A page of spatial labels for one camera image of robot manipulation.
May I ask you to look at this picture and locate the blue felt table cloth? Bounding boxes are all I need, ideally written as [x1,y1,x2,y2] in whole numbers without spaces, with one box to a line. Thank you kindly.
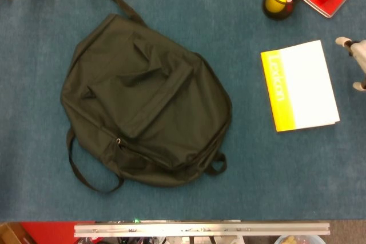
[0,0,366,223]

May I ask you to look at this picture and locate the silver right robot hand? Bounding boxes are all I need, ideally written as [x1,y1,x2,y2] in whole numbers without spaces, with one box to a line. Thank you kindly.
[335,37,366,92]

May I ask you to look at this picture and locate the brown cardboard box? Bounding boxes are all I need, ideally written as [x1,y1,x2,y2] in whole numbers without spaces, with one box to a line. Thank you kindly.
[0,222,29,244]

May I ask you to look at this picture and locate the black fabric backpack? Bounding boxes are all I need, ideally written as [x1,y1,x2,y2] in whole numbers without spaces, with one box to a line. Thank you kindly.
[59,0,233,193]

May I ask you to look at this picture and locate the red box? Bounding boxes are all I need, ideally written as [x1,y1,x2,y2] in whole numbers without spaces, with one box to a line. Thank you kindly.
[19,221,95,244]

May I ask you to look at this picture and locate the aluminium rail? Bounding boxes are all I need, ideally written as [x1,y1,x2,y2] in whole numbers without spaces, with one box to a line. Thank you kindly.
[74,222,331,238]

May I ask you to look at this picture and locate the pale plastic tub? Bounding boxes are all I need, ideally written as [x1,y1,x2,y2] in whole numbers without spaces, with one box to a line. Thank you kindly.
[274,234,327,244]

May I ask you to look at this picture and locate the yellow white notebook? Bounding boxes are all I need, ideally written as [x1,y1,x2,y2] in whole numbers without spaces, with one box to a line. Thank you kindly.
[260,39,341,133]

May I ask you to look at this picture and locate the yellow foam ball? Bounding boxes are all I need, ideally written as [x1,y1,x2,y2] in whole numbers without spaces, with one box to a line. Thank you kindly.
[265,0,287,10]

